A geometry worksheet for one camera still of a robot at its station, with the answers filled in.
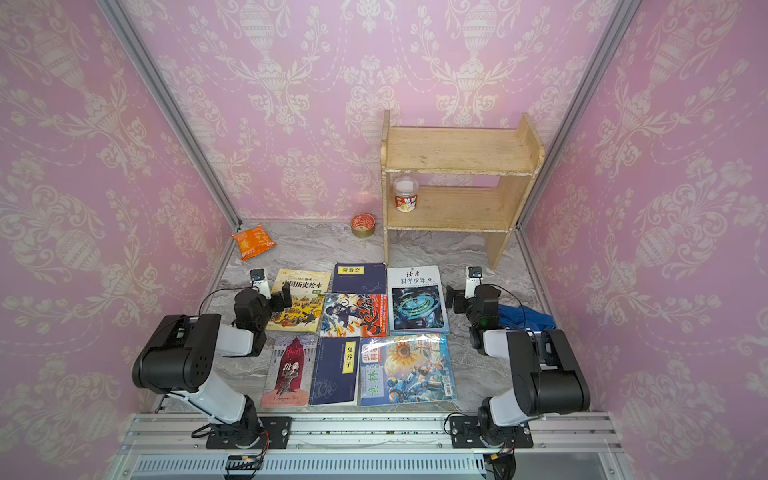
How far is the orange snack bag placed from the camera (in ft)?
3.66

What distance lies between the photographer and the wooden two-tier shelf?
2.50 feet

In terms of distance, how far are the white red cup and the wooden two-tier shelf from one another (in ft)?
0.11

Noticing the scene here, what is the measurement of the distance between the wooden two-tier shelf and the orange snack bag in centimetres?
47
